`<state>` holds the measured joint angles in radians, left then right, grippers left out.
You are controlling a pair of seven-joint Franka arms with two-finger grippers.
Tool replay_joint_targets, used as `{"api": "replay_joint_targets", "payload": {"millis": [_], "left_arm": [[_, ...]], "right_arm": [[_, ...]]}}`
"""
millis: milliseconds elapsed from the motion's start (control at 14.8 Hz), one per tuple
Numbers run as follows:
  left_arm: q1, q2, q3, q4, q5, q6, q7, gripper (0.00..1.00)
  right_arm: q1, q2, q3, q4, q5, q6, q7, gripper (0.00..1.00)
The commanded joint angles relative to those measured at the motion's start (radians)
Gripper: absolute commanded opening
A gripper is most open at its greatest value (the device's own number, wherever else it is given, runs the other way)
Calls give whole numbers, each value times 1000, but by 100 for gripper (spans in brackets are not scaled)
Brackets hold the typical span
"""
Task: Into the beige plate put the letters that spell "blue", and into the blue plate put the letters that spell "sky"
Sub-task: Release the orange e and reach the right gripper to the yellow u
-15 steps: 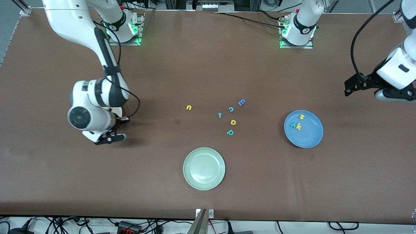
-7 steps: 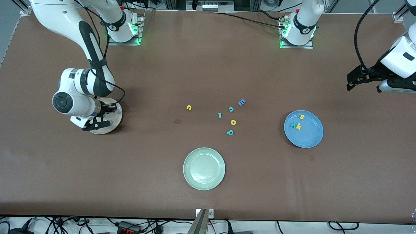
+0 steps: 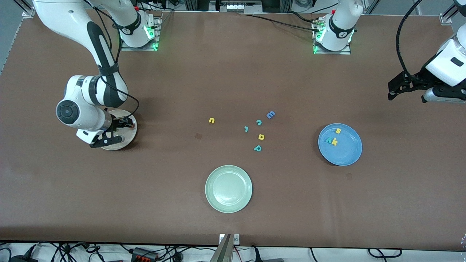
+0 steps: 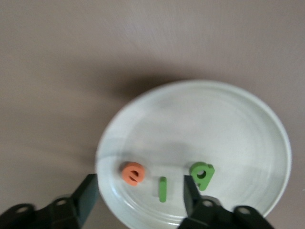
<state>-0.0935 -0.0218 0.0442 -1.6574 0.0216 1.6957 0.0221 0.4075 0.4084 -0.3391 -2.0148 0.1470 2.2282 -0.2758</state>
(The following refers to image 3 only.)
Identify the silver connector box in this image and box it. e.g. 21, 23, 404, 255
218, 0, 262, 14

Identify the aluminium camera post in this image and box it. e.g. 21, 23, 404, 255
209, 234, 233, 262

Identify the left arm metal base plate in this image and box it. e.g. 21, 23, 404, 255
313, 18, 352, 55

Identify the beige brown plate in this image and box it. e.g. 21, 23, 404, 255
100, 110, 138, 151

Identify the black looped floor cable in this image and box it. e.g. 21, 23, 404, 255
367, 248, 403, 259

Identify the pale green plate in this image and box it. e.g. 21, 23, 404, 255
205, 165, 253, 214

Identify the blue plate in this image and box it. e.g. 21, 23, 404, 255
318, 123, 363, 167

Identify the black cable across table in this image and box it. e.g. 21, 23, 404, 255
238, 13, 321, 31

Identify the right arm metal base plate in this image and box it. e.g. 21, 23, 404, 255
121, 16, 161, 51

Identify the black orange power strip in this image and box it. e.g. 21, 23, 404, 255
130, 247, 159, 262

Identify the aluminium frame profile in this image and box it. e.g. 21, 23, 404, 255
15, 0, 37, 18
439, 7, 459, 26

